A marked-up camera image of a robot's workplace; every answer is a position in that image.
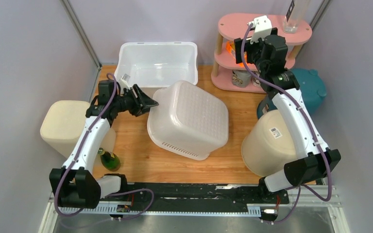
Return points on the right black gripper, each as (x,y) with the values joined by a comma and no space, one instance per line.
(248,47)

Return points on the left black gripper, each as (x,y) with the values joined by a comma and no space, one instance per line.
(142,102)

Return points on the white plastic tub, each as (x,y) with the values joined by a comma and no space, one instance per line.
(157,64)

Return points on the translucent white basin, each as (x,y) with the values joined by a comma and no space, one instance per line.
(188,121)

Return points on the teal round bucket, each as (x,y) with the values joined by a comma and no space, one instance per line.
(312,88)

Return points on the cream round bucket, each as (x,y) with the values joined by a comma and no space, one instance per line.
(269,146)

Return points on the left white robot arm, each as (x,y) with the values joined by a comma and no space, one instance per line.
(73,184)

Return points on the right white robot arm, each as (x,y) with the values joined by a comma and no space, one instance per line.
(315,159)

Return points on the orange snack box left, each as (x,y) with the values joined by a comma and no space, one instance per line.
(230,47)

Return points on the pink three-tier shelf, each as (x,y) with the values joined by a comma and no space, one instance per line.
(233,26)

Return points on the clear glass vase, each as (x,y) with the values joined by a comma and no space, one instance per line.
(295,14)

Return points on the green glass bottle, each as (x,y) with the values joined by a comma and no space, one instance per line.
(109,160)

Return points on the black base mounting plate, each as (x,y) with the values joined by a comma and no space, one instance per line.
(197,196)

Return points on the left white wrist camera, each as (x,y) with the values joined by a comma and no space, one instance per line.
(124,84)

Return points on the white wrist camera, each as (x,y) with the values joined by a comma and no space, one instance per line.
(261,26)
(124,84)

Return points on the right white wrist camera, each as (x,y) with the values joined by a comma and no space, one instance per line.
(261,26)

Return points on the aluminium frame rail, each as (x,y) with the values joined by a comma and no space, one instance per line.
(298,197)

